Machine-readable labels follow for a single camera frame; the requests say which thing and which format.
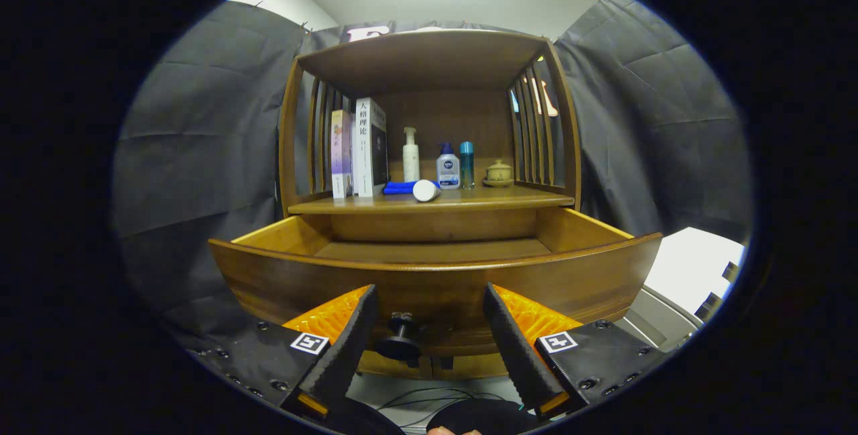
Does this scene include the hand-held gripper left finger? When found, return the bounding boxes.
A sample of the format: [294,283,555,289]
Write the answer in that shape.
[191,284,380,419]

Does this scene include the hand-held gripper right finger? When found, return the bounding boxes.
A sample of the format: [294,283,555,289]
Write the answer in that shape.
[483,282,671,420]

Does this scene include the wooden drawer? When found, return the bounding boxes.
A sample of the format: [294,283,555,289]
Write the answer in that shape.
[208,207,663,362]

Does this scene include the wooden cabinet door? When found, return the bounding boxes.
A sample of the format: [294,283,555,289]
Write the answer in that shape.
[429,353,510,381]
[359,351,431,380]

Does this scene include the wooden countertop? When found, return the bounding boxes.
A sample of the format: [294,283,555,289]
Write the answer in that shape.
[287,184,576,216]

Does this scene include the brown wooden cabinet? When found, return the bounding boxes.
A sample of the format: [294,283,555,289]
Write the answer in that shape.
[278,28,583,382]

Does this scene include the grey ribbed case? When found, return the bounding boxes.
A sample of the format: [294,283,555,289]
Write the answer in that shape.
[613,286,704,355]

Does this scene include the blue folded cloth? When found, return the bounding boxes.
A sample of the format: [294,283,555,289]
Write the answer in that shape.
[383,180,440,195]

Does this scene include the ceramic lidded teacup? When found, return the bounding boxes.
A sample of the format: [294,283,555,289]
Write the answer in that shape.
[483,160,515,188]

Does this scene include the white bottle with blue cap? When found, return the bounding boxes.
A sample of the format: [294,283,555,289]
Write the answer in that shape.
[436,143,462,190]

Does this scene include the purple book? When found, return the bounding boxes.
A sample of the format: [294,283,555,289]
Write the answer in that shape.
[330,109,353,199]

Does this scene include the white pump bottle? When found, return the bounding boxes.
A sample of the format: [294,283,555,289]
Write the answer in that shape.
[402,127,421,183]

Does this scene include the white panel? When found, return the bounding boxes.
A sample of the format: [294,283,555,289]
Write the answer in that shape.
[643,227,746,315]

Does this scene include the white book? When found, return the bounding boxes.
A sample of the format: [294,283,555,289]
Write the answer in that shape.
[354,97,389,198]

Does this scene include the black floor cables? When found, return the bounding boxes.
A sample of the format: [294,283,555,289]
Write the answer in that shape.
[375,387,524,429]

